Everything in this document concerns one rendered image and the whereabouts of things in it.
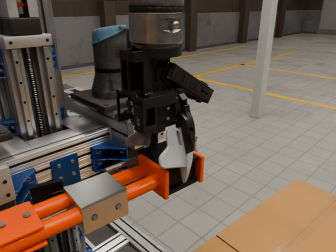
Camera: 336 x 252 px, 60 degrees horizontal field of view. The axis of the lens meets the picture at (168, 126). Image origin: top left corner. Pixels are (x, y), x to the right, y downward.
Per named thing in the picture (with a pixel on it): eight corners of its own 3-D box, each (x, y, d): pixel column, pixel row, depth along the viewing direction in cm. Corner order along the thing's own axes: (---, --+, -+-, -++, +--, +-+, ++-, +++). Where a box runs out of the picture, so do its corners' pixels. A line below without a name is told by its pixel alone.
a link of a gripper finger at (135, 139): (117, 156, 52) (125, 116, 46) (144, 146, 56) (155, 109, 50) (126, 168, 50) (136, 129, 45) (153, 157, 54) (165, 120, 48)
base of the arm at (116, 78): (84, 93, 105) (80, 65, 101) (118, 85, 115) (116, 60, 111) (107, 102, 95) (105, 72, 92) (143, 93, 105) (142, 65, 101)
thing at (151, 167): (165, 200, 45) (165, 172, 43) (138, 180, 50) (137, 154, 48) (203, 181, 50) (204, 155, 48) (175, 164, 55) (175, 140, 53)
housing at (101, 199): (85, 237, 38) (81, 210, 37) (65, 211, 43) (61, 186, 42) (130, 215, 42) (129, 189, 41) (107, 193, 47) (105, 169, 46)
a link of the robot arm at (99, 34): (96, 62, 106) (92, 23, 101) (133, 62, 107) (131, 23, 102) (91, 69, 95) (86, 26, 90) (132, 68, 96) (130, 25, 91)
